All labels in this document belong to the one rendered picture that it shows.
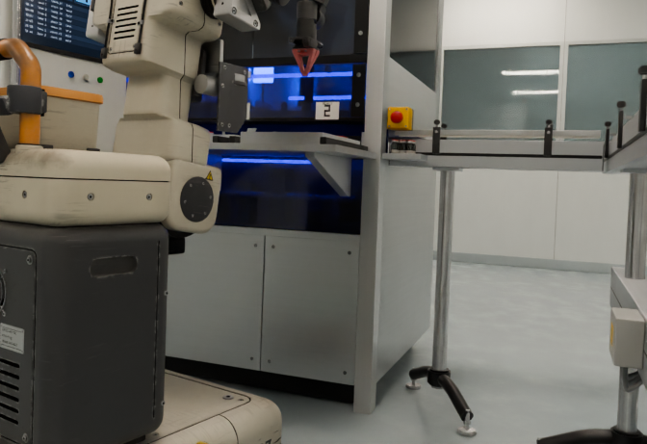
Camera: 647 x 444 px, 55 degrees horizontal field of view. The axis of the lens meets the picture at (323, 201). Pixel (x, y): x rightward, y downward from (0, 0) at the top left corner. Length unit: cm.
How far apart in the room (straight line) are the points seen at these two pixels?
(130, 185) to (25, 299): 25
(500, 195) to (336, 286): 461
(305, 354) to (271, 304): 21
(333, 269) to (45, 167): 129
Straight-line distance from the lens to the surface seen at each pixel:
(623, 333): 130
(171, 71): 146
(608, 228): 663
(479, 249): 668
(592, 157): 212
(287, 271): 222
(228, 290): 233
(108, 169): 110
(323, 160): 186
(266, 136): 183
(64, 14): 235
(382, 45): 214
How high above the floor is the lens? 77
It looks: 2 degrees down
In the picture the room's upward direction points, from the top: 2 degrees clockwise
